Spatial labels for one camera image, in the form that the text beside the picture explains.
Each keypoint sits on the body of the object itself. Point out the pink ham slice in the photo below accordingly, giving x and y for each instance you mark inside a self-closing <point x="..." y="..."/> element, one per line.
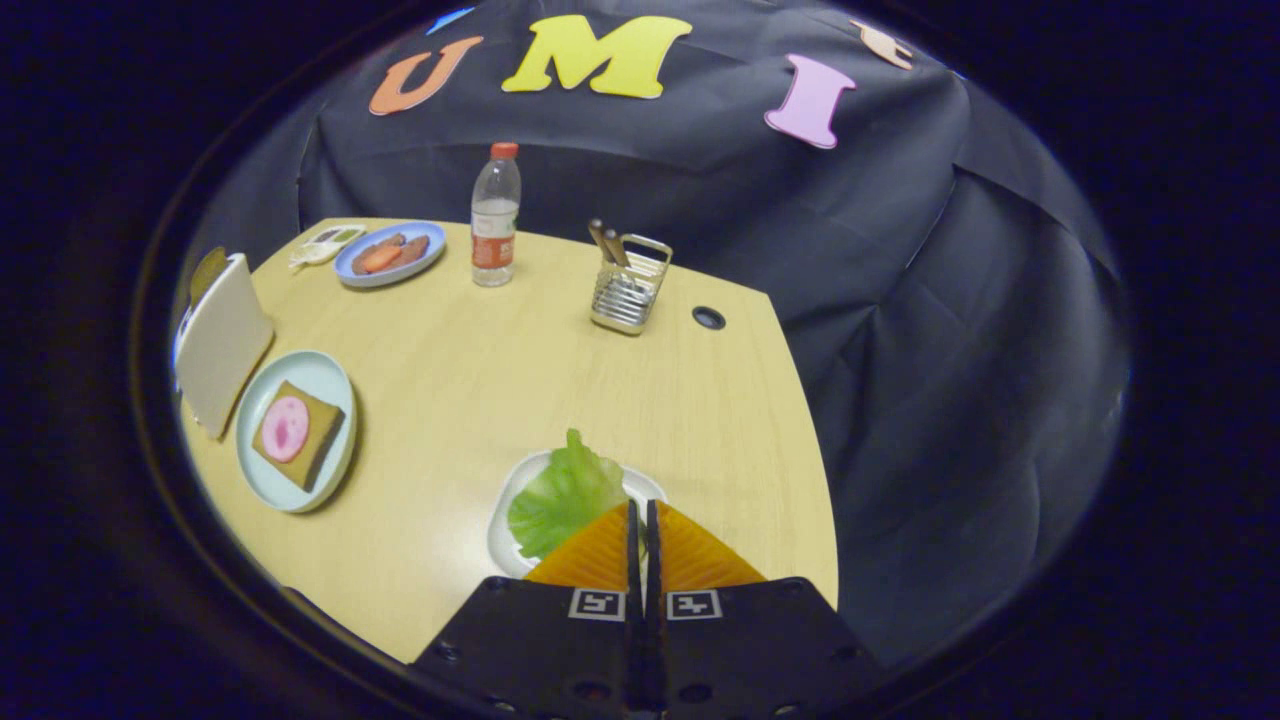
<point x="285" y="430"/>

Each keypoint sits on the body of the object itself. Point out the brown bread slice with ham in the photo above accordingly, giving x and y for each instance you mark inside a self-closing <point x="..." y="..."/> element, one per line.
<point x="320" y="440"/>

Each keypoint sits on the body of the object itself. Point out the small white plate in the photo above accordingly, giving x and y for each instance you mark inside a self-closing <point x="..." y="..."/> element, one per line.
<point x="500" y="540"/>

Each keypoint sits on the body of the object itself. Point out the clear plastic bottle red cap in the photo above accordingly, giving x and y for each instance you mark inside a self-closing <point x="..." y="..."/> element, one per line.
<point x="495" y="240"/>

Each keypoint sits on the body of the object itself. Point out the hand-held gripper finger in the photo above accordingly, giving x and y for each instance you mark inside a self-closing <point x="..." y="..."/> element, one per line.
<point x="633" y="640"/>
<point x="653" y="640"/>

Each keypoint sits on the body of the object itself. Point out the blue plate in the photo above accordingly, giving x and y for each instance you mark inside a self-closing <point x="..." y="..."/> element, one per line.
<point x="395" y="277"/>

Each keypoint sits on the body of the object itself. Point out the green lettuce leaf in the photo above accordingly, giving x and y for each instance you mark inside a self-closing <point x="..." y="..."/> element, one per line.
<point x="565" y="495"/>

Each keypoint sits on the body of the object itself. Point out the red tomato slice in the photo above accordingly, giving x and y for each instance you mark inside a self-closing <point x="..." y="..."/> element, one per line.
<point x="382" y="258"/>

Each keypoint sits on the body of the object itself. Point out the brown meat piece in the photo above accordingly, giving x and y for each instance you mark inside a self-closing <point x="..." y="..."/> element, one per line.
<point x="412" y="250"/>
<point x="357" y="264"/>

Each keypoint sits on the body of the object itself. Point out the white toaster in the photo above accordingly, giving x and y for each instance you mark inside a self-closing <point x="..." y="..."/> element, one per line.
<point x="225" y="340"/>

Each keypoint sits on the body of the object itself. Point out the light green plate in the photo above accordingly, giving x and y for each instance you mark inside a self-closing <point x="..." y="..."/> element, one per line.
<point x="270" y="480"/>

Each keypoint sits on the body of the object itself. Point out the white divided grain tray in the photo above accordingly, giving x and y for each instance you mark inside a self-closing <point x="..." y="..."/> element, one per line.
<point x="325" y="245"/>

